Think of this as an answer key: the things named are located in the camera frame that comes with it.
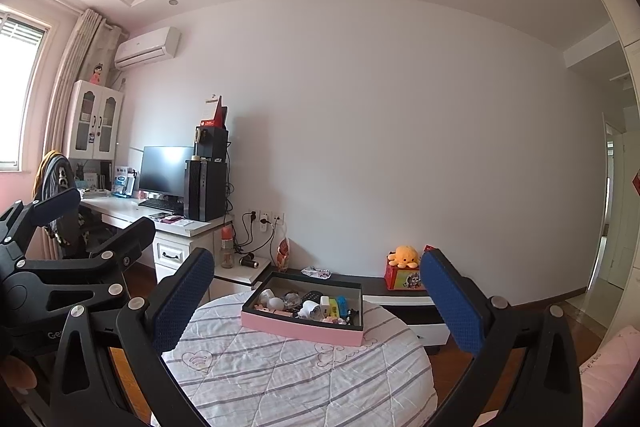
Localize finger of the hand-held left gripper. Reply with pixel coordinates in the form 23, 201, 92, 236
0, 187, 82, 268
20, 216, 157, 303

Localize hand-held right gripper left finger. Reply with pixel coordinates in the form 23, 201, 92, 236
47, 247, 216, 427

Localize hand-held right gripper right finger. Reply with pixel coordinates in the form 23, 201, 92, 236
419, 248, 586, 427

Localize pink cardboard box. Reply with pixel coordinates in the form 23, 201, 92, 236
241, 271, 365, 347

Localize person's left hand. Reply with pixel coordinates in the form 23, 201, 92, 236
0, 356, 37, 392

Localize black office chair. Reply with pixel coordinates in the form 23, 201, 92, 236
32, 150, 118, 260

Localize white desk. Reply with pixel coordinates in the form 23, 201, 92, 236
80, 194, 235, 285

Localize black keyboard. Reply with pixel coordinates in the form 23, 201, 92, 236
137, 198, 186, 214

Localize red printed box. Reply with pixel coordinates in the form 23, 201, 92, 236
384, 247, 432, 292

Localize blue box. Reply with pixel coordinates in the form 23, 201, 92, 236
112, 166, 137, 198

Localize orange octopus plush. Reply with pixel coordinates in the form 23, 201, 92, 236
389, 246, 422, 269

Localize white nightstand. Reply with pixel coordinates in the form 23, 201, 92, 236
212, 252, 271, 293

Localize bottle with orange cap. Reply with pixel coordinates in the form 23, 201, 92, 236
220, 226, 236, 269

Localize black computer monitor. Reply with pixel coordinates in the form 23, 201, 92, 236
139, 146, 195, 202

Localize black computer tower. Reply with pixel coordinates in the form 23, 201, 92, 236
184, 157, 228, 223

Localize white glass-door cabinet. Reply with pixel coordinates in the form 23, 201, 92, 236
67, 79, 125, 162

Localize orange snack bag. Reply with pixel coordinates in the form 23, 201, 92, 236
276, 237, 292, 273

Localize window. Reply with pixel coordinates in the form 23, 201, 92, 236
0, 4, 53, 172

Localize black box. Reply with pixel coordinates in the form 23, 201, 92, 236
194, 126, 230, 160

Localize white striped quilt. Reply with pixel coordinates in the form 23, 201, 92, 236
161, 292, 438, 427

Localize red package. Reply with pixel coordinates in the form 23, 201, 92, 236
199, 96, 229, 128

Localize beige curtain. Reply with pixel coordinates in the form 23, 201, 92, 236
42, 8, 123, 168

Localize white door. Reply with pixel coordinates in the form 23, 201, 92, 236
604, 107, 640, 293

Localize white air conditioner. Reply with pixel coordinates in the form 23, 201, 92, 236
114, 26, 182, 70

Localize white wardrobe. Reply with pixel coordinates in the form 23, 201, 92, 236
582, 0, 640, 348

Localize black power cables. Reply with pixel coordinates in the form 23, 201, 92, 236
232, 212, 281, 258

